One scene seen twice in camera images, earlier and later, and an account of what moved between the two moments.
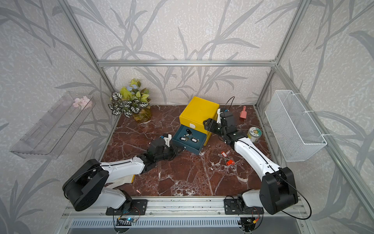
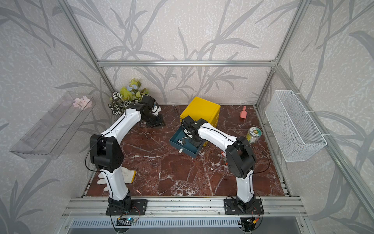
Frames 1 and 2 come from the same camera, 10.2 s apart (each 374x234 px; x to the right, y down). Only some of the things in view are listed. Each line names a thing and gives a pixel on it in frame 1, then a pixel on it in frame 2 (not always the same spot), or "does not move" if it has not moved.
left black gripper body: (167, 154) → (154, 121)
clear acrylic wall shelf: (48, 137) does not move
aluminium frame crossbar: (186, 63) does not move
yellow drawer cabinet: (197, 112) does not move
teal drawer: (189, 140) does not move
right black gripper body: (214, 126) → (195, 142)
